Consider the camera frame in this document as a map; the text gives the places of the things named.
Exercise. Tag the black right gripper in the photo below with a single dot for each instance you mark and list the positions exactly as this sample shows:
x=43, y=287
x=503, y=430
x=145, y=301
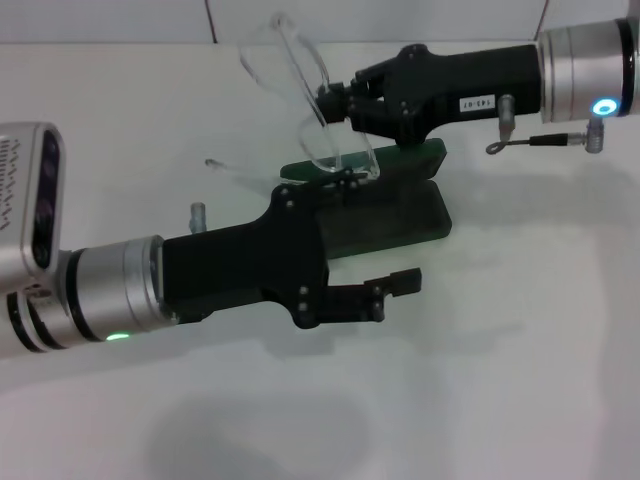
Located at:
x=450, y=80

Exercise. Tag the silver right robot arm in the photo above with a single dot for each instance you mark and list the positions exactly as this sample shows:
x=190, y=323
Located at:
x=575, y=70

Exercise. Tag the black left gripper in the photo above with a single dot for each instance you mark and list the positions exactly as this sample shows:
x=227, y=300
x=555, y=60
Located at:
x=250, y=270

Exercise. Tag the clear white glasses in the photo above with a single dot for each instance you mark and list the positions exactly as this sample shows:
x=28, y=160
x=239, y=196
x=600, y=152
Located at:
x=325, y=162

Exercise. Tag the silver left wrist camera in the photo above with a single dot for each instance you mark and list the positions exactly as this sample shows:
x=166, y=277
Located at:
x=25, y=200

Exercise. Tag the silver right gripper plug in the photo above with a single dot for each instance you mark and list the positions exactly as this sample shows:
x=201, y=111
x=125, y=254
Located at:
x=506, y=115

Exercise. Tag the green glasses case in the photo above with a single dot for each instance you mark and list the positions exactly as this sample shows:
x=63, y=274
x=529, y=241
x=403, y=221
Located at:
x=400, y=215

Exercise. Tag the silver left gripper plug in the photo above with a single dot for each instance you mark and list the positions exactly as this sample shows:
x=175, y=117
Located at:
x=198, y=217

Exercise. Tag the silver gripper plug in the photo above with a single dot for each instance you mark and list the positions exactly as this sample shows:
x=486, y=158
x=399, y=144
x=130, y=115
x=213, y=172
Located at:
x=198, y=217
x=506, y=115

